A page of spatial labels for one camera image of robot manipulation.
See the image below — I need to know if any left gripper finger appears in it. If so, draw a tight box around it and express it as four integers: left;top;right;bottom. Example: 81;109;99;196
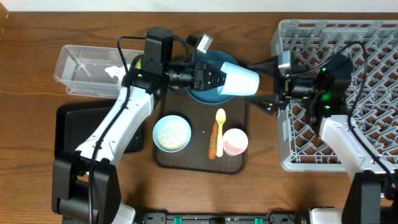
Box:
206;81;224;91
206;62;226;82

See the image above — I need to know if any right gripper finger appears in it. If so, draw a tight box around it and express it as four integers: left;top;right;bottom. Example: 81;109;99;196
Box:
248;95;279;115
247;55;280;77

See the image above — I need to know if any light blue cup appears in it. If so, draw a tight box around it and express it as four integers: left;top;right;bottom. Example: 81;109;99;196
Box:
217;62;260;96

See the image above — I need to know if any pink white cup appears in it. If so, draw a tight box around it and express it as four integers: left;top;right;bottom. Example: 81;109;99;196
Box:
223;128;248;156

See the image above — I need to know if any white tissue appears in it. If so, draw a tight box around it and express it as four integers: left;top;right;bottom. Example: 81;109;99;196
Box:
104;66;126;90

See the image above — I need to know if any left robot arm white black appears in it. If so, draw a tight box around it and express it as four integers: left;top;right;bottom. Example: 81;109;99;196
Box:
52;27;226;223

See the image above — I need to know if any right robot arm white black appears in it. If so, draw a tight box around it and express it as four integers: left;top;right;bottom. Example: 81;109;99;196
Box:
248;51;397;223

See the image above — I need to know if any grey dishwasher rack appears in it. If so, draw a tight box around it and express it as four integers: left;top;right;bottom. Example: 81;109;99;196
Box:
271;20;397;172

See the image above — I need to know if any clear plastic waste bin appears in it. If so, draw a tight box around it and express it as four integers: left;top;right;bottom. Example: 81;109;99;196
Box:
53;44;146;99

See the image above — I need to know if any pale yellow plastic spoon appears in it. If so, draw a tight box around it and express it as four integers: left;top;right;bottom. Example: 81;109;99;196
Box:
216;108;226;157

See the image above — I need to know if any brown serving tray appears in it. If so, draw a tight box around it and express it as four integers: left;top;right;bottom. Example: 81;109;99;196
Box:
152;91;248;175

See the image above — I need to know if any orange carrot stick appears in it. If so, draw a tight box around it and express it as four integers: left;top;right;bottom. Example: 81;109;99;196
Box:
208;121;218;159

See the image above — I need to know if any light blue bowl with rice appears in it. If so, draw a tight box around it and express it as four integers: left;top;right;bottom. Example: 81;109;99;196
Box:
152;115;192;153

